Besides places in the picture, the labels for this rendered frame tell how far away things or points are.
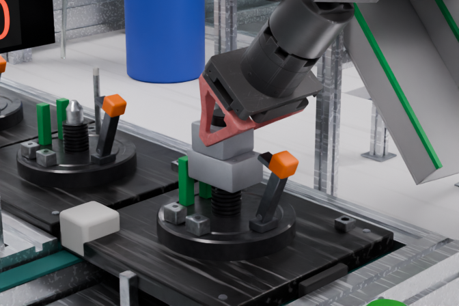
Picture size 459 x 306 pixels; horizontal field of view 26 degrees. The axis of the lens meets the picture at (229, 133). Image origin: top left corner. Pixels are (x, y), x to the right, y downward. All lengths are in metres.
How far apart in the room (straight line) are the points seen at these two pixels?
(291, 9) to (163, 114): 0.92
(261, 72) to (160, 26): 1.02
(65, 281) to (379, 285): 0.31
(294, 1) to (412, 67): 0.37
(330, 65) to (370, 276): 0.28
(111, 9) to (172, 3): 0.49
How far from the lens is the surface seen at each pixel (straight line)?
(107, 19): 2.34
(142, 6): 1.89
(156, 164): 1.18
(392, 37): 1.19
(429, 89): 1.17
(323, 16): 0.83
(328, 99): 1.13
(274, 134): 1.62
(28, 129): 1.33
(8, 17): 0.90
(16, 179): 1.16
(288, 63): 0.86
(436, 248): 1.03
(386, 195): 1.40
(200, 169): 0.98
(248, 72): 0.88
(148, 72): 1.91
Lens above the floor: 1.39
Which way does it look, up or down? 19 degrees down
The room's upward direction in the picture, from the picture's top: straight up
